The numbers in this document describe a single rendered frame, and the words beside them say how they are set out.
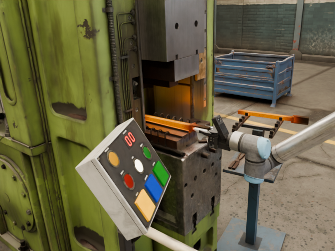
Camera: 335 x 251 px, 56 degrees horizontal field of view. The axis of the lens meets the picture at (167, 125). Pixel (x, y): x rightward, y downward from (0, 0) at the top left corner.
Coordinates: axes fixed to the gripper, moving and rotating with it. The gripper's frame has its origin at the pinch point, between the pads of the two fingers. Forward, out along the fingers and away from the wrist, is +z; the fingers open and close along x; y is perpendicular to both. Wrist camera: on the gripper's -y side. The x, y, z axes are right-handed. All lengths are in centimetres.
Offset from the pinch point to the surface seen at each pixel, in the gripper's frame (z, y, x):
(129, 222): -22, 3, -70
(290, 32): 203, 26, 782
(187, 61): 3.4, -32.5, -2.9
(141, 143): -6.2, -10.0, -46.2
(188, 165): -3.2, 15.4, -11.8
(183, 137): 3.0, 3.9, -6.7
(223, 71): 176, 56, 357
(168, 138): 8.4, 4.1, -12.0
